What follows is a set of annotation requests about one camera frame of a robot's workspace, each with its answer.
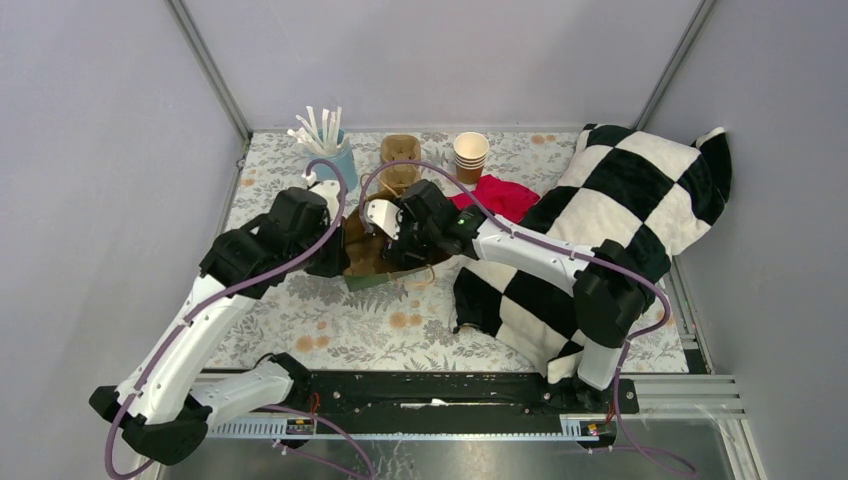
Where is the black white checkered blanket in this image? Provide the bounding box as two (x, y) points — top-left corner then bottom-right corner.
(453, 124), (732, 384)

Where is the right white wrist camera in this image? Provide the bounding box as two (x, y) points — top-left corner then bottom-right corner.
(364, 199), (402, 240)

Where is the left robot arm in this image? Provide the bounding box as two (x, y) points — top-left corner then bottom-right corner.
(89, 181), (347, 465)

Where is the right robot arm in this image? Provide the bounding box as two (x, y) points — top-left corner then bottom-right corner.
(360, 180), (657, 412)

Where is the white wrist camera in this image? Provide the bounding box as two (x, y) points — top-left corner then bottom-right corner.
(301, 172), (344, 220)
(364, 199), (402, 240)

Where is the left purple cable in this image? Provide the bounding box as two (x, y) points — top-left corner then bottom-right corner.
(103, 157), (379, 480)

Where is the green brown paper bag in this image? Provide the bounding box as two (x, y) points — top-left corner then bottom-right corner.
(342, 189), (442, 292)

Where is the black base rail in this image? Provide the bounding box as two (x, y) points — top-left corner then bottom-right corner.
(282, 370), (616, 435)

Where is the stack of brown paper cups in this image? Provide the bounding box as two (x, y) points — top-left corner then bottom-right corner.
(453, 132), (490, 184)

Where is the red cloth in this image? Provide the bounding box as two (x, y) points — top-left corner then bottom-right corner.
(472, 175), (540, 223)

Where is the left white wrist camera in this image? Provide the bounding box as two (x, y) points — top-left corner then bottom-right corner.
(301, 172), (344, 220)

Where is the brown cardboard cup carrier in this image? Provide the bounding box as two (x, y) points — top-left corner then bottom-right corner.
(378, 134), (421, 196)

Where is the light blue straw cup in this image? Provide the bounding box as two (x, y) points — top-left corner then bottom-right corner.
(312, 129), (359, 192)

